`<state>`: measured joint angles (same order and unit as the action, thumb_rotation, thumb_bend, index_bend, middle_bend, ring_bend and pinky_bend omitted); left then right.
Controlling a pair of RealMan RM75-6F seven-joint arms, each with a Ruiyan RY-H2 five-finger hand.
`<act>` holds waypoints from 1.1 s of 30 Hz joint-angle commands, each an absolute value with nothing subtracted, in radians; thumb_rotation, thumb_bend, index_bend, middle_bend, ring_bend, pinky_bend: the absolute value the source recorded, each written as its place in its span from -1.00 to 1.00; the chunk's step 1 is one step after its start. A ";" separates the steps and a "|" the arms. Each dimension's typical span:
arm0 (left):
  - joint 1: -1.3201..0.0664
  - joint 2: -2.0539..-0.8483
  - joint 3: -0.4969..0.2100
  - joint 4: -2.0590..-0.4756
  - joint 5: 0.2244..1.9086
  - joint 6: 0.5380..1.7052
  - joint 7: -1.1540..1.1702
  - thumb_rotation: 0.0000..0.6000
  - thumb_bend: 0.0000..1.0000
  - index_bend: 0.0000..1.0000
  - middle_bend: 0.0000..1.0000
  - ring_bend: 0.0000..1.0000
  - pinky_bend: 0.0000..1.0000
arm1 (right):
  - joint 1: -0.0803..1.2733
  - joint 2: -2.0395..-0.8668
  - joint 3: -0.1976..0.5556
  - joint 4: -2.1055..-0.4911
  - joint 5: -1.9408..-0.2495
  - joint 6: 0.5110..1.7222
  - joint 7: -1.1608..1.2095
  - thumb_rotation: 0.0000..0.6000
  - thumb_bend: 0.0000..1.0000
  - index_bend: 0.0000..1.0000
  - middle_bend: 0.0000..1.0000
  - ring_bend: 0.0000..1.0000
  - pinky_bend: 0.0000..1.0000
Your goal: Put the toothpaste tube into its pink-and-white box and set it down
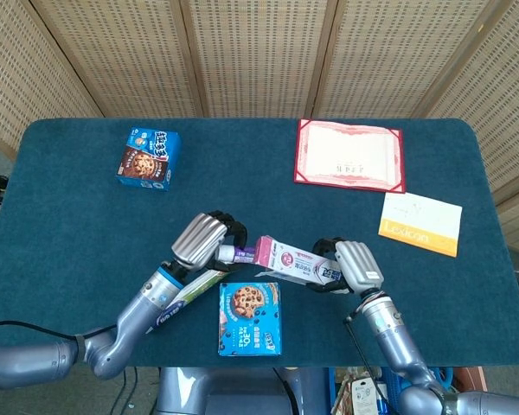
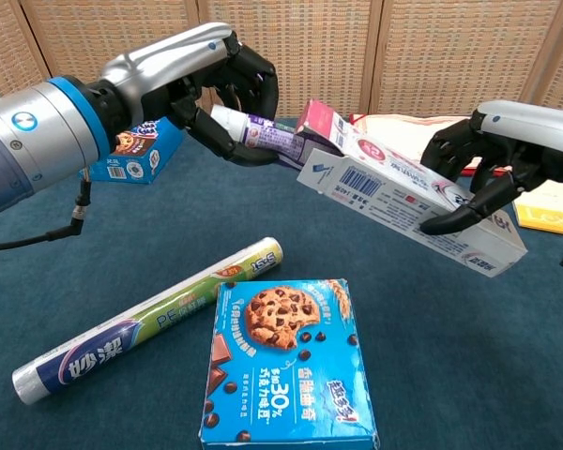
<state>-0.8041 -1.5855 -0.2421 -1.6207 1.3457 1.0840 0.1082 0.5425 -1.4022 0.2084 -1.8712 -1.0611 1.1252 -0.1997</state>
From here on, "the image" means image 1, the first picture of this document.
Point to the plastic wrap roll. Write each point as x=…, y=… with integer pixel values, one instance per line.
x=199, y=285

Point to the grey robot torso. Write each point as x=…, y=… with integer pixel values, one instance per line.
x=225, y=391

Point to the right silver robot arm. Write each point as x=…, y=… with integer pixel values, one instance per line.
x=393, y=341

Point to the woven wooden folding screen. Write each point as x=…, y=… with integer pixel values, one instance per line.
x=259, y=56

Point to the purple toothpaste tube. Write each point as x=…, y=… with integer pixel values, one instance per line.
x=238, y=255

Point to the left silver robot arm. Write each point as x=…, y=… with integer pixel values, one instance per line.
x=134, y=311

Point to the blue plastic crate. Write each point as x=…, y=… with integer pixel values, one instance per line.
x=391, y=382

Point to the yellow white Lexicon booklet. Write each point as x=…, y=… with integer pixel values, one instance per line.
x=419, y=222

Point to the white pink toothpaste box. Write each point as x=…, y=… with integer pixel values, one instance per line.
x=294, y=263

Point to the white hanging tag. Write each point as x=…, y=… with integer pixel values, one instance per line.
x=363, y=395

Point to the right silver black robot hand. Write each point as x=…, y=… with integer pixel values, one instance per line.
x=359, y=266

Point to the teal felt table mat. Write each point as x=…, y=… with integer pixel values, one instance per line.
x=242, y=207

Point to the red certificate folder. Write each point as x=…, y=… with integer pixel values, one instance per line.
x=350, y=155

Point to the small blue brown cookie box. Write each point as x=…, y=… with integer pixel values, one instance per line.
x=149, y=160

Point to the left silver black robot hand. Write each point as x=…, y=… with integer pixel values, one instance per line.
x=196, y=240

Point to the large blue cookie box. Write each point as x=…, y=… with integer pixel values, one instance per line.
x=251, y=320

